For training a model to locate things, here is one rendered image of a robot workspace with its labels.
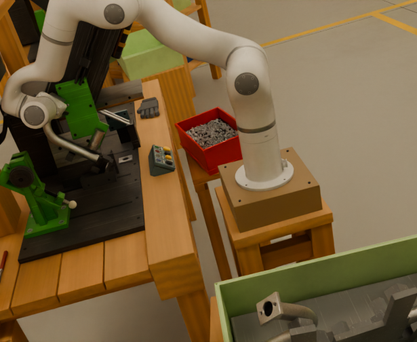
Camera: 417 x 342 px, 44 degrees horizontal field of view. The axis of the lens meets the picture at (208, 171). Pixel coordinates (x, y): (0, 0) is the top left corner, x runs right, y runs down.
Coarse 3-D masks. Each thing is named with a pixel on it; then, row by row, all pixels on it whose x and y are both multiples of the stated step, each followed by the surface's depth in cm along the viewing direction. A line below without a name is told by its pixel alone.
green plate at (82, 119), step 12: (60, 84) 188; (72, 84) 188; (84, 84) 189; (60, 96) 189; (72, 96) 189; (84, 96) 190; (72, 108) 190; (84, 108) 191; (72, 120) 192; (84, 120) 192; (96, 120) 192; (72, 132) 193; (84, 132) 193
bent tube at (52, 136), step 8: (56, 96) 186; (48, 128) 188; (48, 136) 189; (56, 136) 190; (56, 144) 190; (64, 144) 190; (72, 144) 191; (80, 152) 191; (88, 152) 192; (96, 160) 192
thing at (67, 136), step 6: (66, 132) 195; (66, 138) 195; (72, 138) 195; (78, 138) 196; (84, 138) 196; (54, 144) 195; (78, 144) 196; (84, 144) 196; (54, 150) 195; (60, 150) 196; (66, 150) 196; (90, 150) 197; (54, 156) 196; (60, 156) 197; (78, 156) 197; (60, 162) 197; (66, 162) 197; (72, 162) 198
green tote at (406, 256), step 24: (408, 240) 128; (312, 264) 128; (336, 264) 129; (360, 264) 130; (384, 264) 131; (408, 264) 132; (216, 288) 128; (240, 288) 130; (264, 288) 131; (288, 288) 131; (312, 288) 132; (336, 288) 133; (240, 312) 134
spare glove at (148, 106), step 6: (144, 102) 248; (150, 102) 246; (156, 102) 245; (138, 108) 245; (144, 108) 242; (150, 108) 242; (156, 108) 240; (144, 114) 239; (150, 114) 237; (156, 114) 236
